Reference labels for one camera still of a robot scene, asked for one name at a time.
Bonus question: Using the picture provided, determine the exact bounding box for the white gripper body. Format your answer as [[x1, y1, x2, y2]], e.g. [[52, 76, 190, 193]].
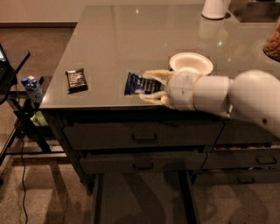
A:
[[164, 71, 202, 111]]

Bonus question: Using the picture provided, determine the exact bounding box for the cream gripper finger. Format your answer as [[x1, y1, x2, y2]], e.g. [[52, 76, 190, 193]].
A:
[[142, 70, 175, 85], [139, 91, 170, 107]]

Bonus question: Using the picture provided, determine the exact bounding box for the blue rxbar blueberry wrapper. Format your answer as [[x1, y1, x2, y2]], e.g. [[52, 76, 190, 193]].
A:
[[124, 73, 163, 95]]

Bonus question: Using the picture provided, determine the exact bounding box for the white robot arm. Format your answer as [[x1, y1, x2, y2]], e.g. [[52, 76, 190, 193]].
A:
[[139, 70, 280, 137]]

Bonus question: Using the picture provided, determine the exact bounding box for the top left drawer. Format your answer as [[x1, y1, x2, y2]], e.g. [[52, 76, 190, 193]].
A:
[[63, 120, 223, 151]]

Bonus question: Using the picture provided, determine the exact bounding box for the top right drawer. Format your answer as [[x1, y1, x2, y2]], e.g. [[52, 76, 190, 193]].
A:
[[215, 121, 278, 144]]

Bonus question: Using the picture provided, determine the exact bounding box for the dark snack bar on counter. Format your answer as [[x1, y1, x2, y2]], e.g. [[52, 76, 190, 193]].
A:
[[66, 68, 88, 93]]

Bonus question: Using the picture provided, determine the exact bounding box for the middle right drawer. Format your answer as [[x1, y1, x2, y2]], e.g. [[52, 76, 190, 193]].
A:
[[202, 148, 280, 170]]

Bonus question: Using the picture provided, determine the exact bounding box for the middle left drawer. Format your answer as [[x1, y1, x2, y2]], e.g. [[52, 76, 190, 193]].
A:
[[80, 151, 207, 174]]

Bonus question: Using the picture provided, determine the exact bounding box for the open bottom left drawer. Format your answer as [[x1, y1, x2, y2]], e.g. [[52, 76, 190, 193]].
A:
[[91, 171, 200, 224]]

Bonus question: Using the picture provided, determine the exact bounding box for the bottom right drawer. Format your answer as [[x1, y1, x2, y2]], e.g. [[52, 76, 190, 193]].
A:
[[194, 170, 280, 186]]

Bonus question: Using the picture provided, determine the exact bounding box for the white bowl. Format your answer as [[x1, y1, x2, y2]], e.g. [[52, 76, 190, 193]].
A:
[[170, 52, 214, 75]]

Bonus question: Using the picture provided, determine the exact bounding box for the white kettle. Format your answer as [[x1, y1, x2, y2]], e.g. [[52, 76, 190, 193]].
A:
[[201, 0, 230, 20]]

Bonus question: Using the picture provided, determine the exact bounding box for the jar of nuts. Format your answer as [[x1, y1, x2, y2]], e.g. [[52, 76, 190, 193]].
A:
[[263, 17, 280, 61]]

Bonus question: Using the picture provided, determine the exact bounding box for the green packet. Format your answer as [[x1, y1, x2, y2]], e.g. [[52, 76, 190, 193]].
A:
[[31, 111, 48, 127]]

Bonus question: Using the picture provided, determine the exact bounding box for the black side table stand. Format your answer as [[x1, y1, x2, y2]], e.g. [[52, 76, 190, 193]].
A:
[[0, 49, 63, 164]]

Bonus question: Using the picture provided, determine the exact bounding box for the black cable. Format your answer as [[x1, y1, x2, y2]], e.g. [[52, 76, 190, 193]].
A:
[[12, 66, 29, 224]]

